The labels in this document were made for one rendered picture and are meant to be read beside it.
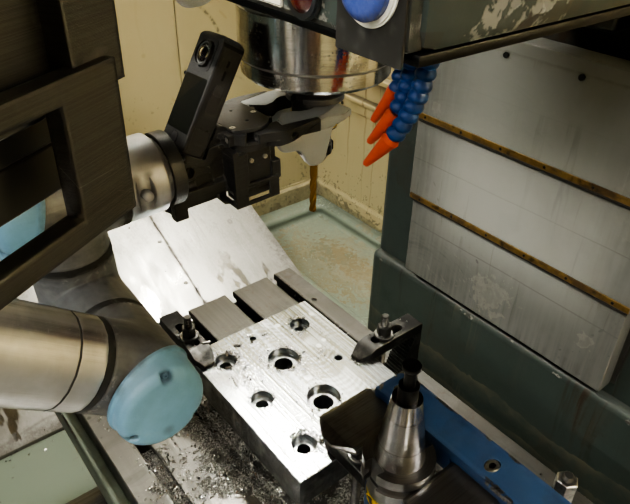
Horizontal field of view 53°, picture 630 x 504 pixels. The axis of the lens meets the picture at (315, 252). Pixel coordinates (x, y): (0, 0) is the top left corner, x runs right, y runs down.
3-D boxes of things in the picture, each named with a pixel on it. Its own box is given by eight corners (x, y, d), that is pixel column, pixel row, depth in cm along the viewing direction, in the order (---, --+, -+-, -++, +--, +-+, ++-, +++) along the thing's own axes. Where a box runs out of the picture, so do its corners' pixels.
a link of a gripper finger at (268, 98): (296, 126, 76) (242, 154, 70) (294, 78, 72) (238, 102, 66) (316, 133, 74) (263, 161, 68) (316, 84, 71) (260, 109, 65)
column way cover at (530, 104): (599, 400, 104) (716, 95, 75) (395, 267, 134) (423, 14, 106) (615, 387, 106) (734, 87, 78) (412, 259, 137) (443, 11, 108)
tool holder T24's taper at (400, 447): (436, 460, 54) (447, 404, 50) (395, 483, 52) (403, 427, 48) (403, 425, 57) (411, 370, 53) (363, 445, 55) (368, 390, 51)
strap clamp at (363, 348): (358, 407, 101) (364, 336, 93) (344, 395, 103) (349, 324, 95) (416, 372, 108) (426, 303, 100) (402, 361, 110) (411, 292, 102)
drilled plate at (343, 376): (299, 507, 82) (300, 483, 79) (189, 378, 100) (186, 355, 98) (423, 423, 94) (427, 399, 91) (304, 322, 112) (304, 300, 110)
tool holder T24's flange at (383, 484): (447, 482, 55) (451, 463, 53) (391, 515, 52) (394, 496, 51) (401, 433, 59) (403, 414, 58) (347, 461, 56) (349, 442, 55)
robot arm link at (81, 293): (81, 400, 57) (51, 305, 50) (41, 333, 64) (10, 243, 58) (161, 362, 61) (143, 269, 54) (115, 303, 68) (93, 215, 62)
